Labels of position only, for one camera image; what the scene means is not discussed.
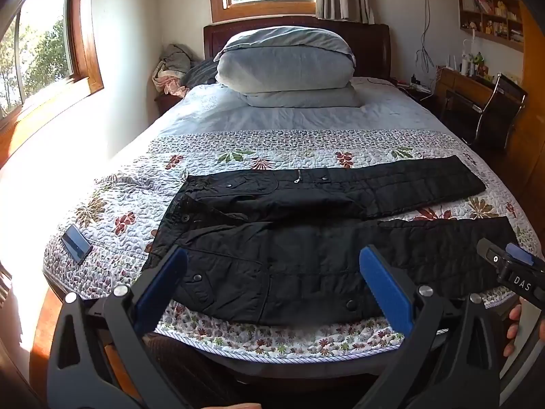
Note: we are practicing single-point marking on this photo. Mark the white bottle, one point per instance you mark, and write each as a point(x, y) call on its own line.
point(466, 64)

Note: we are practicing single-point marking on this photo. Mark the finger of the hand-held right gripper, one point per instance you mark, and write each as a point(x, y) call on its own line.
point(519, 255)
point(494, 257)

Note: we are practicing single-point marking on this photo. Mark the black office chair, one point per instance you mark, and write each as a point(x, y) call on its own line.
point(498, 110)

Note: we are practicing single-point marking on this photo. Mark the dark wooden nightstand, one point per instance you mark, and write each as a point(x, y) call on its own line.
point(166, 103)

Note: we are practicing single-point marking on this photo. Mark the power strip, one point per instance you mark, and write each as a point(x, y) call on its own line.
point(419, 85)

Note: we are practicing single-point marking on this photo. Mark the smartphone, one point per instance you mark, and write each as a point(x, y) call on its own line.
point(76, 243)

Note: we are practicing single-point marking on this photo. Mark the person's right hand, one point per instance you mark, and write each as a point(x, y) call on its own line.
point(514, 321)

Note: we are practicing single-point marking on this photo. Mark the grey pillow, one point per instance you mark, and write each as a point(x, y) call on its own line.
point(306, 98)

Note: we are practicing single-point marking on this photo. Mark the black pants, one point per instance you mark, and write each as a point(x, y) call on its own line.
point(298, 255)

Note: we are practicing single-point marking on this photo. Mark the wooden wall shelf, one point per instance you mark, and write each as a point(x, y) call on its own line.
point(489, 17)

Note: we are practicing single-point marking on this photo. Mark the stacked grey pillows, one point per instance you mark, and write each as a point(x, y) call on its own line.
point(285, 57)

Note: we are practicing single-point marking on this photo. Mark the wooden desk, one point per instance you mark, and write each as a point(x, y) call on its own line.
point(464, 87)

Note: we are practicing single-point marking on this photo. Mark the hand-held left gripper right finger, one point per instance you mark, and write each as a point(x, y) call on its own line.
point(383, 289)

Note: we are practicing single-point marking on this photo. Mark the pile of crumpled clothes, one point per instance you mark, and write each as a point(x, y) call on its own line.
point(172, 70)

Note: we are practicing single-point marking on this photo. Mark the dark wooden bed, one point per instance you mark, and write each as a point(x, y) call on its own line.
point(370, 51)

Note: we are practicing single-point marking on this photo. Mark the large wooden framed window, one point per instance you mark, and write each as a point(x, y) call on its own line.
point(87, 30)

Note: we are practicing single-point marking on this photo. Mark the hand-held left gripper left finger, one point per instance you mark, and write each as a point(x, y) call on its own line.
point(167, 276)

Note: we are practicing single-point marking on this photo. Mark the floral quilted bedspread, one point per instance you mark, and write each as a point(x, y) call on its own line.
point(276, 149)

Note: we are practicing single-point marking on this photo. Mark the green toy figure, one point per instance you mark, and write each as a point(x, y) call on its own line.
point(478, 64)

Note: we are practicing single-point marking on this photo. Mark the dark striped pillow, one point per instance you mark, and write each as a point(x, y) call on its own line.
point(202, 74)

